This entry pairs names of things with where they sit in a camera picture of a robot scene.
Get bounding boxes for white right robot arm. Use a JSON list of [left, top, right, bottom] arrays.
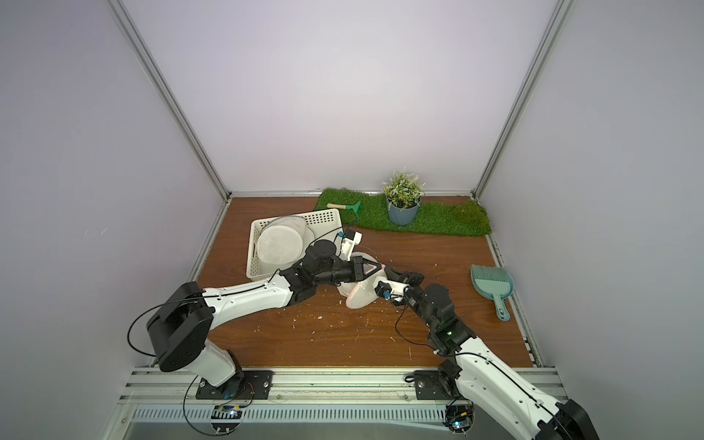
[[375, 268, 599, 439]]

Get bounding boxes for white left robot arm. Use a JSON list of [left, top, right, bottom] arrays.
[[147, 239, 383, 397]]

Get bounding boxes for white perforated plastic basket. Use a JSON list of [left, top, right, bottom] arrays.
[[247, 209, 342, 281]]

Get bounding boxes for green artificial grass mat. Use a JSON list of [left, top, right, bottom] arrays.
[[315, 188, 491, 238]]

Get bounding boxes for artificial plant in teal pot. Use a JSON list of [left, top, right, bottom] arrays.
[[382, 170, 425, 227]]

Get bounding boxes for teal plastic dustpan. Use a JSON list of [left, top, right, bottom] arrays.
[[470, 265, 514, 322]]

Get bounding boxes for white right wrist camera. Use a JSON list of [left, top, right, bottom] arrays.
[[374, 280, 410, 303]]

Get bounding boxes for green rake with wooden handle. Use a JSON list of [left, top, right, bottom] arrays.
[[326, 202, 361, 216]]

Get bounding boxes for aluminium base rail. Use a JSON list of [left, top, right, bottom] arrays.
[[102, 368, 464, 439]]

